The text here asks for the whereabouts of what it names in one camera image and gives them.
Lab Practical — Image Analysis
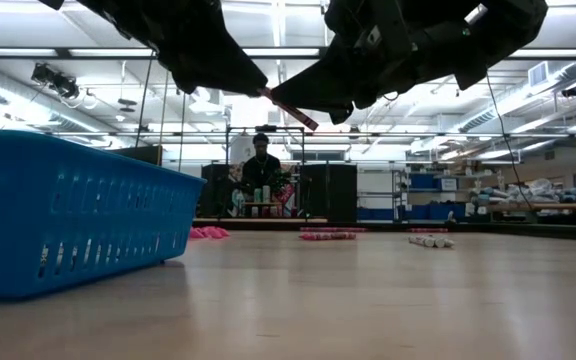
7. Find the person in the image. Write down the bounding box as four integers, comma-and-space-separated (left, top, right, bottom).
241, 132, 284, 197

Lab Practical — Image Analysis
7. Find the ceiling air vent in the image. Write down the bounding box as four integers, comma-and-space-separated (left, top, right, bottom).
527, 60, 550, 89

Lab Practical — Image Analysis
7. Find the small table with cups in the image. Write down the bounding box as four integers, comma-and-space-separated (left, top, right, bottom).
240, 184, 289, 220

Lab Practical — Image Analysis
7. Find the thin black gantry frame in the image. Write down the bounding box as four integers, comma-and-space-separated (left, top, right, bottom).
224, 124, 306, 221

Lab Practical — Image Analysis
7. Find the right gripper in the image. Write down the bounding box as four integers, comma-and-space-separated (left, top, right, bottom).
271, 0, 462, 126

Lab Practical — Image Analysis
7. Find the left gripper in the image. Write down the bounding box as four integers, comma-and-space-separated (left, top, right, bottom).
117, 0, 269, 96

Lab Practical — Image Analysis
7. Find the cluttered workbench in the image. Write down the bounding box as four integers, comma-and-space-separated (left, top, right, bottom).
467, 177, 576, 226

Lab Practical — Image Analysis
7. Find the blue plastic basket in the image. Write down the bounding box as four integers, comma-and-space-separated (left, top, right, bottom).
0, 129, 207, 301

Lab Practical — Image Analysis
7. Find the pink crayon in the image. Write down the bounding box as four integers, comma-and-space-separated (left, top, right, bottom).
299, 231, 358, 242
259, 86, 320, 133

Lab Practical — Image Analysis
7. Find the hanging black cable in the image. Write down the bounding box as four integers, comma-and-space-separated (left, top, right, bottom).
484, 69, 537, 214

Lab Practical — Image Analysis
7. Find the ceiling light strip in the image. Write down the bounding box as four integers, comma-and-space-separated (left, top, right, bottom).
67, 47, 155, 58
509, 48, 576, 59
241, 47, 321, 58
0, 47, 59, 58

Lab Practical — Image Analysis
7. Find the shelf with blue bins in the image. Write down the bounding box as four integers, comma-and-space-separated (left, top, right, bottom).
391, 169, 470, 222

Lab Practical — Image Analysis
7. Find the black cabinet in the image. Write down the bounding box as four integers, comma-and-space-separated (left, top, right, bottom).
300, 163, 359, 224
199, 163, 230, 219

